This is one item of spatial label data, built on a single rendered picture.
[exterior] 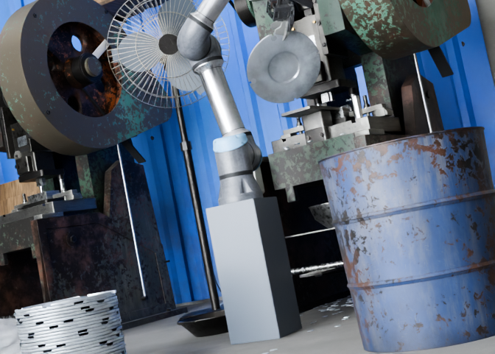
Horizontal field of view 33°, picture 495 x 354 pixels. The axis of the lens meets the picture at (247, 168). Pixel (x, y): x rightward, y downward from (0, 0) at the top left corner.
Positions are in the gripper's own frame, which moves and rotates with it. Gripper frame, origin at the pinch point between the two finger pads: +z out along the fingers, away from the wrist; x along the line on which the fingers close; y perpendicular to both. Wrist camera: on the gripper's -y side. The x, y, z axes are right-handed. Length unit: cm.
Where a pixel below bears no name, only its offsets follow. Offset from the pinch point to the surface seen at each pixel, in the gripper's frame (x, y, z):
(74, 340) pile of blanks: 95, 99, 32
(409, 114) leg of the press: 6, -60, 40
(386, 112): 17, -40, 29
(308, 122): 6.9, -11.9, 35.9
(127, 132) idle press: -102, 33, 107
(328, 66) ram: -7.1, -25.0, 20.0
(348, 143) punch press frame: 28.5, -18.1, 32.0
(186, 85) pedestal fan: -75, 11, 65
